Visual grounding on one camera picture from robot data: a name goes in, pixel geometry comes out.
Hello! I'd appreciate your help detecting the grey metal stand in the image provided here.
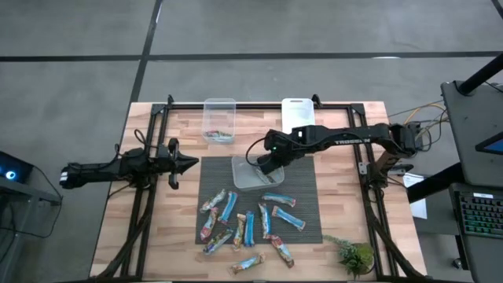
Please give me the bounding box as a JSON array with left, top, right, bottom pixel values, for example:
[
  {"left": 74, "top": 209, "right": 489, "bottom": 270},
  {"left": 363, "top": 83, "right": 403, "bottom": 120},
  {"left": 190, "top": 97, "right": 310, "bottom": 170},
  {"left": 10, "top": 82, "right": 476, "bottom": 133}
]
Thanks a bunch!
[{"left": 0, "top": 164, "right": 64, "bottom": 283}]

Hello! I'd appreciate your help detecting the grey keyboard shelf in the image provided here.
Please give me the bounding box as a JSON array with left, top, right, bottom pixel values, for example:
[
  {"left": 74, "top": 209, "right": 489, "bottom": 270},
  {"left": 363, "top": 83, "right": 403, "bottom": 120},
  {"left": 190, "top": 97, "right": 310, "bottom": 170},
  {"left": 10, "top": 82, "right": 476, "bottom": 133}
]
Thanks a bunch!
[{"left": 449, "top": 182, "right": 503, "bottom": 283}]

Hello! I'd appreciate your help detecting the black round pole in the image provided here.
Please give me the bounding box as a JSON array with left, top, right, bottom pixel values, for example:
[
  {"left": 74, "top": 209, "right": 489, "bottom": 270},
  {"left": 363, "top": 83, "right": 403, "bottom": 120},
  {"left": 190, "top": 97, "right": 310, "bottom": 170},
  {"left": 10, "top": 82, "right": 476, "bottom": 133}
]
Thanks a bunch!
[{"left": 457, "top": 53, "right": 503, "bottom": 95}]

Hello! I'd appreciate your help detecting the backlit black keyboard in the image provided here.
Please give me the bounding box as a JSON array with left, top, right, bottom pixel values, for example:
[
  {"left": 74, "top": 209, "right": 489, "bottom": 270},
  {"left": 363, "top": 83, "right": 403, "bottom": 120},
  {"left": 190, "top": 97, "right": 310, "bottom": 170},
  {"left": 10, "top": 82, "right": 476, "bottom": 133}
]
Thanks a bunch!
[{"left": 457, "top": 191, "right": 503, "bottom": 240}]

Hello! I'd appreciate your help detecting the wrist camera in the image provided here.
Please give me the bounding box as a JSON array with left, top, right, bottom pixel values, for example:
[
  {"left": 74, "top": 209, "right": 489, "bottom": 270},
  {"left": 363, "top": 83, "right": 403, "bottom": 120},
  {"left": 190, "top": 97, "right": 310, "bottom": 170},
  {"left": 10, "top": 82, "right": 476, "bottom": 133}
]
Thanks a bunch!
[
  {"left": 257, "top": 154, "right": 285, "bottom": 176},
  {"left": 156, "top": 143, "right": 171, "bottom": 175}
]

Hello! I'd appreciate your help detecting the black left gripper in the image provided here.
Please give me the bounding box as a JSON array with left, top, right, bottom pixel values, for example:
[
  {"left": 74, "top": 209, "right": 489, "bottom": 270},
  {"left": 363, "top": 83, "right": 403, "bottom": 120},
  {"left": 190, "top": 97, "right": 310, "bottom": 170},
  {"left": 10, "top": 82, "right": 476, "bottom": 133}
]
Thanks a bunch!
[{"left": 167, "top": 137, "right": 200, "bottom": 191}]

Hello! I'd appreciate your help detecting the silver granola bar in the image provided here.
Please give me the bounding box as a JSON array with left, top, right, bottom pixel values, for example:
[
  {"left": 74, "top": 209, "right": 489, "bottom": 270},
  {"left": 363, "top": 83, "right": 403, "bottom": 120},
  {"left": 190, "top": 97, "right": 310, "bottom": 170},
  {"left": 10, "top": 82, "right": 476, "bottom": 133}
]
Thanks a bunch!
[{"left": 199, "top": 188, "right": 228, "bottom": 214}]

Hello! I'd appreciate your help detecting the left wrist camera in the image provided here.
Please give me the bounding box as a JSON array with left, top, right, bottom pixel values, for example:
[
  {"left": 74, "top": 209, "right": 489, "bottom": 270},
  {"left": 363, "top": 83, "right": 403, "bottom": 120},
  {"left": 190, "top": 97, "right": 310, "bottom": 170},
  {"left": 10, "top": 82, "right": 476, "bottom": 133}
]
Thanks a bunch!
[{"left": 156, "top": 143, "right": 171, "bottom": 175}]

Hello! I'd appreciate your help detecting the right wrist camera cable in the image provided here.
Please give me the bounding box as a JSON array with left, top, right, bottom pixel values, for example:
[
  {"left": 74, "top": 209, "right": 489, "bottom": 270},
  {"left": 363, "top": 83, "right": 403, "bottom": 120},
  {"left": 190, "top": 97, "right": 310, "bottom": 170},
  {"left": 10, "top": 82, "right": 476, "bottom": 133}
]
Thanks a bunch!
[{"left": 244, "top": 136, "right": 273, "bottom": 169}]

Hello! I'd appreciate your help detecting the white paper sheet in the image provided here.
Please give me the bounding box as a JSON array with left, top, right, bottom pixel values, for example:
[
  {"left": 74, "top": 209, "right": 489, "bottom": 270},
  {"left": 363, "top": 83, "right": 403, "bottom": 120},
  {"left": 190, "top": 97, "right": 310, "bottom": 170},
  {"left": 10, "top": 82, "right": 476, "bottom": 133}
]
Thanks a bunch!
[{"left": 402, "top": 175, "right": 428, "bottom": 220}]

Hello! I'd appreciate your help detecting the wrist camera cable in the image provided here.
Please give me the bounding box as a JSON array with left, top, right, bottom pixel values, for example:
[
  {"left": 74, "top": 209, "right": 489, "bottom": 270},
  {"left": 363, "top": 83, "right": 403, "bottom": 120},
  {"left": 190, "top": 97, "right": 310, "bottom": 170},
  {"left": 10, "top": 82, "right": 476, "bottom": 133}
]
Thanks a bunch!
[
  {"left": 244, "top": 136, "right": 273, "bottom": 169},
  {"left": 133, "top": 128, "right": 160, "bottom": 158}
]

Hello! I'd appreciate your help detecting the black slanted beam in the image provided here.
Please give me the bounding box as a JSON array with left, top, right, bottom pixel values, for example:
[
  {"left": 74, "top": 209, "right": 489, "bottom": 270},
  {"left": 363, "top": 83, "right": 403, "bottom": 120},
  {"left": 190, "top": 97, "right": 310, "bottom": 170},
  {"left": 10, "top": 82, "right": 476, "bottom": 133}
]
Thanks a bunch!
[{"left": 406, "top": 161, "right": 465, "bottom": 204}]

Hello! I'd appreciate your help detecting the green oat granola bar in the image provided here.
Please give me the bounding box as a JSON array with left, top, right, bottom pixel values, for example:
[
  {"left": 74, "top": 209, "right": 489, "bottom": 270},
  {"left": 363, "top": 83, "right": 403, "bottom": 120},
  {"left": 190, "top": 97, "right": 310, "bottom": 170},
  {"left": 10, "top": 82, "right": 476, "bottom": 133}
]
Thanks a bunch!
[{"left": 229, "top": 253, "right": 266, "bottom": 276}]

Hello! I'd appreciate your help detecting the dark grey woven placemat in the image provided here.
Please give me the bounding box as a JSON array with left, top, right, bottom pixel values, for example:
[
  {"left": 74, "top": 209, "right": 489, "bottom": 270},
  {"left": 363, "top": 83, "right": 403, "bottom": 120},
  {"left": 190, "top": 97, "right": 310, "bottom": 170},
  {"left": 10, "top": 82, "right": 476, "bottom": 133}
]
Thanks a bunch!
[{"left": 195, "top": 155, "right": 323, "bottom": 245}]

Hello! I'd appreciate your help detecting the grey plastic bin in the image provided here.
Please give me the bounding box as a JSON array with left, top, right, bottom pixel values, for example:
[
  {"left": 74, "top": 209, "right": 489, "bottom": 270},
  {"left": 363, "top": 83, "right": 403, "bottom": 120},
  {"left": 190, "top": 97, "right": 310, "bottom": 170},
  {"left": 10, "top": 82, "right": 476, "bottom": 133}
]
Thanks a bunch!
[{"left": 230, "top": 154, "right": 286, "bottom": 193}]

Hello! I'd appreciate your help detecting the black power adapter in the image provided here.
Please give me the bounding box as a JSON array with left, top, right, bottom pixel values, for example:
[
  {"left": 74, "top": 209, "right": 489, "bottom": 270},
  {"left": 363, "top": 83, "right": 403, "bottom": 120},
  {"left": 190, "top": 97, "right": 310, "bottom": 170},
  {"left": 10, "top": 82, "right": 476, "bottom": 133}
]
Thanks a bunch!
[{"left": 408, "top": 121, "right": 424, "bottom": 150}]

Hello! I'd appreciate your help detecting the yellow cable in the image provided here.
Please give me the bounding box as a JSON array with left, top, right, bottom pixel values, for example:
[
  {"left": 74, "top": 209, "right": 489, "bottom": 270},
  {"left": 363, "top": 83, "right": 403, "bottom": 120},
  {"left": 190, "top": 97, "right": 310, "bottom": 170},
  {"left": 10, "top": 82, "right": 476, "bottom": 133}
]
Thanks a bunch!
[{"left": 398, "top": 102, "right": 449, "bottom": 139}]

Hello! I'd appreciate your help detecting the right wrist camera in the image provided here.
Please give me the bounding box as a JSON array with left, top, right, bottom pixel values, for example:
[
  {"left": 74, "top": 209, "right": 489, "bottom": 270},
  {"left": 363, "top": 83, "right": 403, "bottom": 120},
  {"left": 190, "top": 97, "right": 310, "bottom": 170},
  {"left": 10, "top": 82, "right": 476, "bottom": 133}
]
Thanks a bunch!
[{"left": 257, "top": 154, "right": 285, "bottom": 176}]

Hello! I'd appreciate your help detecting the white plastic bin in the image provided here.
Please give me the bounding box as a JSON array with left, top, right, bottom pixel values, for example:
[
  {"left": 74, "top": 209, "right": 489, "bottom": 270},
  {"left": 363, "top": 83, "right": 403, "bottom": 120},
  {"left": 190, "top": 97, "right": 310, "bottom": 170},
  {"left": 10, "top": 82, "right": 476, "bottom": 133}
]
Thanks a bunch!
[{"left": 281, "top": 97, "right": 317, "bottom": 134}]

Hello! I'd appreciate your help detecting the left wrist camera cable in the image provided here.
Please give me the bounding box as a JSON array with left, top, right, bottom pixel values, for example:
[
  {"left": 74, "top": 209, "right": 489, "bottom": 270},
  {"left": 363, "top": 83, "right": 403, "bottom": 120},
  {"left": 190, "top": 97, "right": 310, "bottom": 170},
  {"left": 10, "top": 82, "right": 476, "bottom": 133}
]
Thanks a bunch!
[{"left": 133, "top": 128, "right": 160, "bottom": 158}]

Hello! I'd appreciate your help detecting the clear plastic bin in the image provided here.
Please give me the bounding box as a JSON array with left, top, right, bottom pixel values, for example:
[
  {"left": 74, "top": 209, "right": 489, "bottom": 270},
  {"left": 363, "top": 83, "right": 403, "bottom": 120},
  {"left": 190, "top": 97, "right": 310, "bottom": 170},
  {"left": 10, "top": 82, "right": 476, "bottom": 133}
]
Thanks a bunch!
[{"left": 201, "top": 97, "right": 237, "bottom": 145}]

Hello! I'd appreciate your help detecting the artificial green potted plant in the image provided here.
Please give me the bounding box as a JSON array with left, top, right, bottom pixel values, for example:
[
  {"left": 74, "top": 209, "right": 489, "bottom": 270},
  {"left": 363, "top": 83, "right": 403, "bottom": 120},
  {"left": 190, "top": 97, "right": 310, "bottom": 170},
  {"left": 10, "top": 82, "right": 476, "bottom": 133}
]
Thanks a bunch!
[{"left": 322, "top": 234, "right": 375, "bottom": 281}]

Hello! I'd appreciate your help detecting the black computer with blue light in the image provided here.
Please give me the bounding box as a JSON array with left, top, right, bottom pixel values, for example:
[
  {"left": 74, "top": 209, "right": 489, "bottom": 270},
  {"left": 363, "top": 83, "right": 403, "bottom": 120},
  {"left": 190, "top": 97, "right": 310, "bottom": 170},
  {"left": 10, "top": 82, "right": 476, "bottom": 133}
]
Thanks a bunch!
[{"left": 0, "top": 151, "right": 35, "bottom": 186}]

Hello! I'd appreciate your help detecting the grey equipment cart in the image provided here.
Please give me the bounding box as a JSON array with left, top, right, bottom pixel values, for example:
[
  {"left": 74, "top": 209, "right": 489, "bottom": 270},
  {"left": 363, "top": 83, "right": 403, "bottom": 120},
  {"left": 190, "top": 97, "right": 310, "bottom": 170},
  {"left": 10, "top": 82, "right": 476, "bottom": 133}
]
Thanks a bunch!
[{"left": 439, "top": 80, "right": 503, "bottom": 188}]

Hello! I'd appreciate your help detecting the tablet screen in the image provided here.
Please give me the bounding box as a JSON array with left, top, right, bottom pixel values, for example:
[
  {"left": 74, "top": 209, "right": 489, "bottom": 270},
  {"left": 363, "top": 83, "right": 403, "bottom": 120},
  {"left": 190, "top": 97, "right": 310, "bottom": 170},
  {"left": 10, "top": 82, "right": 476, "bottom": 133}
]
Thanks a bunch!
[{"left": 474, "top": 131, "right": 503, "bottom": 156}]

